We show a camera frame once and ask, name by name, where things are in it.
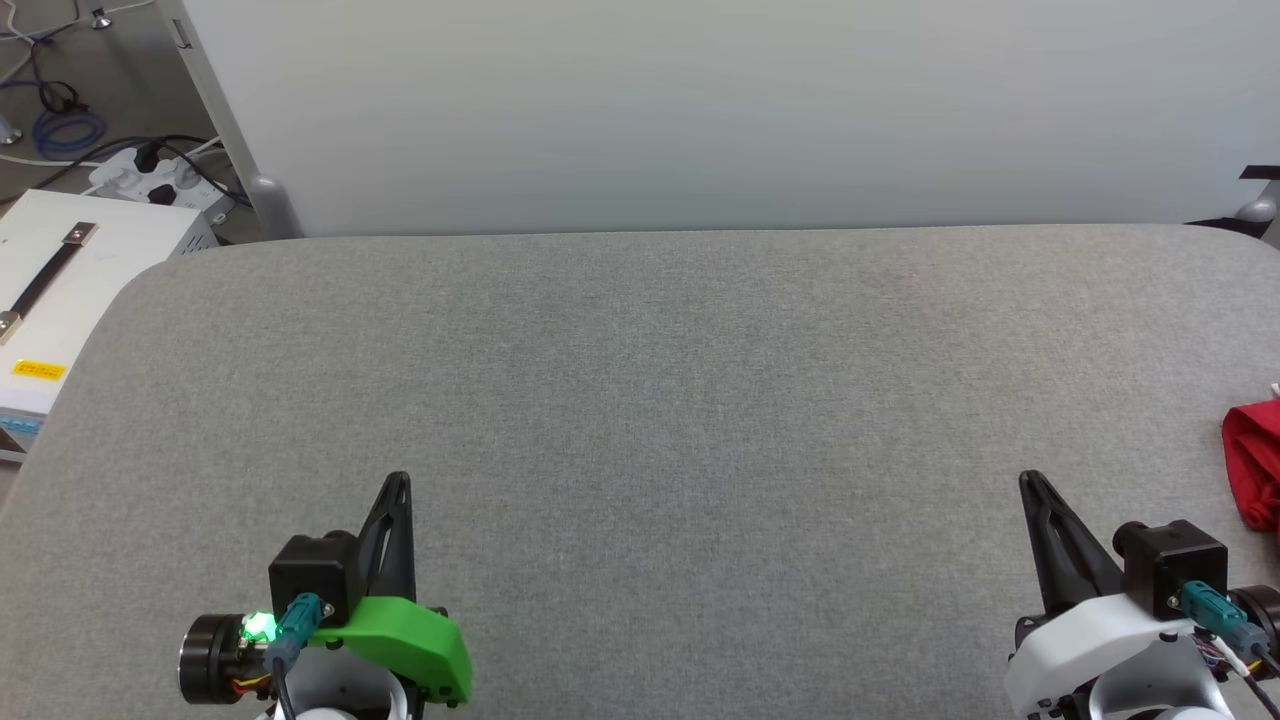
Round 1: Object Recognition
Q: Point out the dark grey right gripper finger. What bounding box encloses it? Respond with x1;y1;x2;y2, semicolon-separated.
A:
1017;469;1127;614

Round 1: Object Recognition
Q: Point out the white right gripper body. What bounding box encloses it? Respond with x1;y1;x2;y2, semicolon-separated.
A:
1004;589;1197;720

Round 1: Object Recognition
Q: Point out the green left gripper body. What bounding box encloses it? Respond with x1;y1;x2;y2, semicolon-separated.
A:
305;595;474;708

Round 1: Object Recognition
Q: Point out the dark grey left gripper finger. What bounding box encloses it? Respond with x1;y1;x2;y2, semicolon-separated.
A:
355;470;418;605

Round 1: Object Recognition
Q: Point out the red and white basketball jersey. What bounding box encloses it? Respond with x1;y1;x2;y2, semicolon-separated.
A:
1222;385;1280;541

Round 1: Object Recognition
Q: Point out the white equipment box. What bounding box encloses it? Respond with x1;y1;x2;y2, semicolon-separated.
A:
0;190;221;466

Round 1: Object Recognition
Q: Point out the white power strip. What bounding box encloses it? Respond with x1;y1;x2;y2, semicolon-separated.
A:
88;145;233;213

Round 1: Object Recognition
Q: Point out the teal left camera cable plug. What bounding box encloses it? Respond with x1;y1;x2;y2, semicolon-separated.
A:
265;592;326;673

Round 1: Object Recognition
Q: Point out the teal camera cable plug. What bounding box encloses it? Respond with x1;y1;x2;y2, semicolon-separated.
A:
1178;580;1269;656
265;592;326;673

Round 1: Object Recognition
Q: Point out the teal right camera cable plug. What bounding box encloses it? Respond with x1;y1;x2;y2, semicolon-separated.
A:
1178;580;1269;656

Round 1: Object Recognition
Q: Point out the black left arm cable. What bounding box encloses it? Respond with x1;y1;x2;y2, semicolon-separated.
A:
268;650;301;720

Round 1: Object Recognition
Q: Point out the black strap handle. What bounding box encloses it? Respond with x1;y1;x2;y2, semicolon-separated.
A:
0;222;99;346

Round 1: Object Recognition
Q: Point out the grey partition post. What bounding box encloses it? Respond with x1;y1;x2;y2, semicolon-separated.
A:
155;0;303;241

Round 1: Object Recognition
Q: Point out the blue coiled cable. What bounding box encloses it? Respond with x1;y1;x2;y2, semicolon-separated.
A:
0;80;109;163

